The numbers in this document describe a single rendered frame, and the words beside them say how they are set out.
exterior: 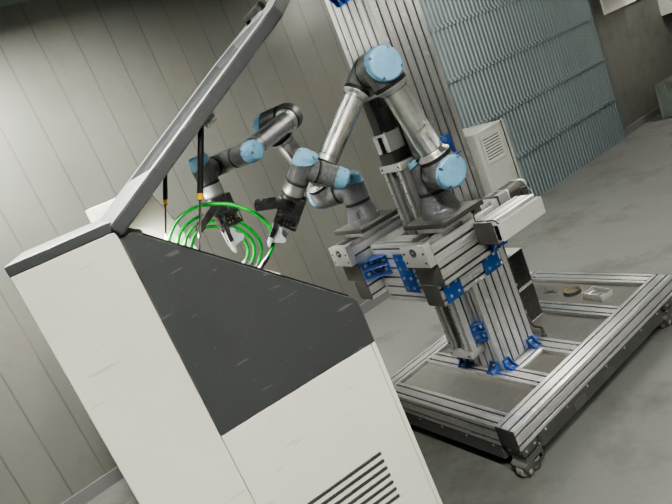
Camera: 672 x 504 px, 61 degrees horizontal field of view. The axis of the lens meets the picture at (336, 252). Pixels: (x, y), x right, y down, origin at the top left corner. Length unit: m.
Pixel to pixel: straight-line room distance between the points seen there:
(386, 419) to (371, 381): 0.15
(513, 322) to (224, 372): 1.41
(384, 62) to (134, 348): 1.14
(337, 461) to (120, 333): 0.82
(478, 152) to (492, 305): 0.66
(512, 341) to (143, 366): 1.63
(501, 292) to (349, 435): 1.01
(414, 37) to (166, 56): 2.03
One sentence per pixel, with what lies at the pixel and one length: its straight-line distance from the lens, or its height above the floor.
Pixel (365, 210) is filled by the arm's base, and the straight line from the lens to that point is 2.50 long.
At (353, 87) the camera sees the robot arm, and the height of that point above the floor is 1.58.
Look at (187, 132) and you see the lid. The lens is 1.69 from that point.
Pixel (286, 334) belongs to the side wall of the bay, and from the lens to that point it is 1.81.
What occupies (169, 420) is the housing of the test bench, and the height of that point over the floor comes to 0.92.
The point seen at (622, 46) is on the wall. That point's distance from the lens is 7.61.
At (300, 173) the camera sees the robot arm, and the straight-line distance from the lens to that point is 1.83.
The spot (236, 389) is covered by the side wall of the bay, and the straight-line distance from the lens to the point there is 1.80.
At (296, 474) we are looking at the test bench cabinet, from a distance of 1.96.
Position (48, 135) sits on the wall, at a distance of 3.74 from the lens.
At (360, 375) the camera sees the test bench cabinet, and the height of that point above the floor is 0.71.
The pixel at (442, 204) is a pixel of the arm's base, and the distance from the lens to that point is 2.12.
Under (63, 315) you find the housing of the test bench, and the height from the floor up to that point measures 1.32.
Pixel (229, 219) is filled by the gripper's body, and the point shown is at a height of 1.33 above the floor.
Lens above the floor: 1.55
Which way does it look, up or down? 13 degrees down
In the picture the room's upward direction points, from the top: 23 degrees counter-clockwise
